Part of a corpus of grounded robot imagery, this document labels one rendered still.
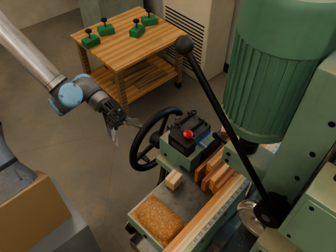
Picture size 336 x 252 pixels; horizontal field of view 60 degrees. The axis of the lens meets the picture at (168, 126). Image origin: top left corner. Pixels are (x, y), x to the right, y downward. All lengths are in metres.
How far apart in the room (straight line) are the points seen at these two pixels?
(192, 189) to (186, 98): 1.63
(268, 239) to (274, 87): 0.32
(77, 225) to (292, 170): 0.90
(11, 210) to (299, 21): 0.95
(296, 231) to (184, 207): 0.39
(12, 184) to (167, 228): 0.52
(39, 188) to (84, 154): 1.13
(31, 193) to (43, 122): 1.44
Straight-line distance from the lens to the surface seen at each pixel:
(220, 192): 0.87
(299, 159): 0.63
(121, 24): 2.38
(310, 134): 0.58
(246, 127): 0.62
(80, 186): 2.02
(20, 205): 1.08
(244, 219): 0.78
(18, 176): 1.08
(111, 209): 1.90
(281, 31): 0.48
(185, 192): 0.90
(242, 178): 0.89
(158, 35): 2.22
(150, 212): 0.83
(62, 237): 1.28
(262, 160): 0.79
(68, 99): 1.16
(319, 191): 0.50
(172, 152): 0.93
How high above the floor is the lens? 1.69
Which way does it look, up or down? 49 degrees down
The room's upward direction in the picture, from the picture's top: straight up
